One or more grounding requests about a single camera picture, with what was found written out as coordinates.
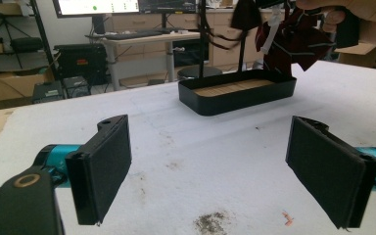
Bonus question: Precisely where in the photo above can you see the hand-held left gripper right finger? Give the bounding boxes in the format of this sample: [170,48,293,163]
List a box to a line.
[284,115,376,230]

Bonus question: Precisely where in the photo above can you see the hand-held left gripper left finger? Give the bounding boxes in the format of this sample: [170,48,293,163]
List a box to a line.
[33,114,133,227]

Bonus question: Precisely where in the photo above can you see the striped dark red bow tie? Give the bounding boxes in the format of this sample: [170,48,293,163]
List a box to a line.
[255,5,337,78]

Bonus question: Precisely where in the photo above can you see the plain dark red bow tie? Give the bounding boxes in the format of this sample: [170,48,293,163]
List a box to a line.
[205,0,264,52]

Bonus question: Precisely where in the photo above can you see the black rack with wooden tray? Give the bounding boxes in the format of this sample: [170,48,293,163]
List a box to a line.
[177,0,298,118]

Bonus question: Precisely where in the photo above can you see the open cardboard box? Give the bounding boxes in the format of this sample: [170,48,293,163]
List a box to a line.
[333,41,376,72]

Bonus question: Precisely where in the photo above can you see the grey power supply unit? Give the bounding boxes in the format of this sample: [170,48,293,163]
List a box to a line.
[62,75,91,99]
[31,79,66,105]

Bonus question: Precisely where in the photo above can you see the black computer tower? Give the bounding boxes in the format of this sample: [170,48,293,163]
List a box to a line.
[53,43,108,86]

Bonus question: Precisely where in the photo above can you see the white foam mat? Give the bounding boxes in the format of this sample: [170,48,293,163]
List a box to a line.
[0,60,376,235]

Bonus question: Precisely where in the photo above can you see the large cardboard box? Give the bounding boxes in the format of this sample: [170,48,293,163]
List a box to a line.
[0,67,57,104]

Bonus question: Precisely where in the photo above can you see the wooden cabinets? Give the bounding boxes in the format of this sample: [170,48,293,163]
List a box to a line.
[106,9,268,71]

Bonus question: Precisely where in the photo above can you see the grey desk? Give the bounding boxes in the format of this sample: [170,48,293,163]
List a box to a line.
[85,29,204,92]

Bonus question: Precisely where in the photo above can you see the black round stool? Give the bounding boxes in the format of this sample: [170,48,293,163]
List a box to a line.
[176,65,223,81]

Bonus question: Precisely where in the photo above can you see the black keyboard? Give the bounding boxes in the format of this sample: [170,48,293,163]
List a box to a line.
[105,28,165,41]

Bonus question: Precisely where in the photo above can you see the black bag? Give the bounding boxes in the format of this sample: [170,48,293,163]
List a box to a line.
[9,36,44,54]

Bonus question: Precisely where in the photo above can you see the black metal shelf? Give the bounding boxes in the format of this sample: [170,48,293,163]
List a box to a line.
[0,0,57,79]

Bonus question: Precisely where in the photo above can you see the bright computer monitor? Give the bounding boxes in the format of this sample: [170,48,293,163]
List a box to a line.
[52,0,141,19]

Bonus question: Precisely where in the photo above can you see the dark computer monitor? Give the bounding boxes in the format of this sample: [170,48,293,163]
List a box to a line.
[138,0,198,15]

